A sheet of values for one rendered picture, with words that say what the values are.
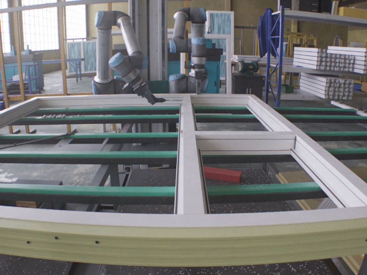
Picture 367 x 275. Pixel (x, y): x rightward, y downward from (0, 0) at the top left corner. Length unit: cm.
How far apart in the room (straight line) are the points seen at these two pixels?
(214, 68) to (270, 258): 503
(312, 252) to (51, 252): 49
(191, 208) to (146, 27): 229
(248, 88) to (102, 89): 341
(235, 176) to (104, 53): 141
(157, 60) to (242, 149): 181
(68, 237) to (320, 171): 72
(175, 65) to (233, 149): 442
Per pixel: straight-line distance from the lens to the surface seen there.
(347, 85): 583
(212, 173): 149
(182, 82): 255
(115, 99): 193
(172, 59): 539
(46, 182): 136
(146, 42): 273
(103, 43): 231
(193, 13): 245
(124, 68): 166
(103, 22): 224
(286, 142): 112
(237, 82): 532
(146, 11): 275
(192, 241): 52
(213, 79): 549
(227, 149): 107
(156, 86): 268
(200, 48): 183
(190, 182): 70
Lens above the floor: 124
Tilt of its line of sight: 18 degrees down
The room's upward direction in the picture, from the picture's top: straight up
